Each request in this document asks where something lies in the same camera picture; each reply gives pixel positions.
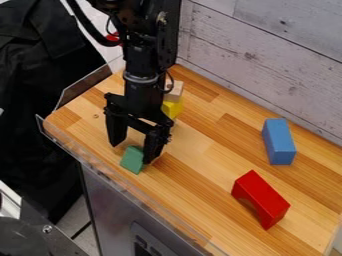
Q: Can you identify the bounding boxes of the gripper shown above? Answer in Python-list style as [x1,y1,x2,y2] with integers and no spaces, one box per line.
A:
[102,72,176,165]

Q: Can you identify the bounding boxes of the green triangle block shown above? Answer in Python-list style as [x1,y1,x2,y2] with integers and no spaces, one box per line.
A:
[118,145,146,176]

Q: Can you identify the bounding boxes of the yellow block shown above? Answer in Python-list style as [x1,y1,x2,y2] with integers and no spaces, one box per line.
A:
[160,98,185,120]

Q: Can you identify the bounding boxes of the plain wooden block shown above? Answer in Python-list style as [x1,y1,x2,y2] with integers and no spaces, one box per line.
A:
[161,79,186,104]

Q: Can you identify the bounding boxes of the red arch block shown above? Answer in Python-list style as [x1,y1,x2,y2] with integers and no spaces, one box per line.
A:
[229,169,293,231]

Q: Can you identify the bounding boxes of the blue rectangular block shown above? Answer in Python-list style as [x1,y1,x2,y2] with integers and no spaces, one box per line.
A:
[260,117,298,166]

